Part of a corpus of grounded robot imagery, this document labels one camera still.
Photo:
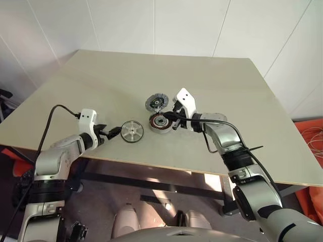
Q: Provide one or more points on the small white floor scrap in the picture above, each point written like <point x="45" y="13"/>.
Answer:
<point x="167" y="206"/>

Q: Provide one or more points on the orange bean bag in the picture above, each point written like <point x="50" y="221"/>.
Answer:
<point x="309" y="141"/>

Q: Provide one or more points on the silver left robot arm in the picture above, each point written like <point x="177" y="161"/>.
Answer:
<point x="53" y="161"/>

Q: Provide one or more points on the black table frame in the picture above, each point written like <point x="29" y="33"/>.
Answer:
<point x="151" y="182"/>

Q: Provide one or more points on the silver robot torso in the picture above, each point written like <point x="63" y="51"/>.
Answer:
<point x="196" y="233"/>

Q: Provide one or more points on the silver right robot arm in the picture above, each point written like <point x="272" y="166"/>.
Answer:
<point x="255" y="191"/>

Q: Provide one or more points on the black boxy waist device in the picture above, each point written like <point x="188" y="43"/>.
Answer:
<point x="79" y="230"/>

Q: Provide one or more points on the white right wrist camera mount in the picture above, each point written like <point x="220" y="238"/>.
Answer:
<point x="188" y="102"/>

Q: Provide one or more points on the black fuzzy bundle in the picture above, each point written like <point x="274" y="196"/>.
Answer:
<point x="24" y="184"/>

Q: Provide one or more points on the beige rounded robot leg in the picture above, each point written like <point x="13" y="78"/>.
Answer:
<point x="125" y="221"/>

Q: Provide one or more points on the orange cloth under table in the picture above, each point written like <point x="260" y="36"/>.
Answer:
<point x="21" y="164"/>

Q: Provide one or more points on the silver spoked rotor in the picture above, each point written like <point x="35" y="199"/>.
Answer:
<point x="131" y="132"/>

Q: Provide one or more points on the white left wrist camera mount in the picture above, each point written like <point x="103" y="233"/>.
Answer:
<point x="87" y="121"/>

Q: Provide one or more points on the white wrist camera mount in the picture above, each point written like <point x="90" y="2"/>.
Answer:
<point x="188" y="102"/>
<point x="87" y="121"/>

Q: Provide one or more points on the black stand by wall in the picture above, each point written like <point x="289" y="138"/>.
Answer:
<point x="4" y="100"/>

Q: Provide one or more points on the motor housing with copper windings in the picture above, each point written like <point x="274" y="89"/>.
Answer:
<point x="159" y="126"/>

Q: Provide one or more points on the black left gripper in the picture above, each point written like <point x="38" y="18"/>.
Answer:
<point x="101" y="129"/>

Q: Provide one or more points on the round grey motor lid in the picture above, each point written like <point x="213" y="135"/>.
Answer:
<point x="154" y="102"/>

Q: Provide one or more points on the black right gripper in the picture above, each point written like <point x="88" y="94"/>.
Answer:
<point x="183" y="121"/>

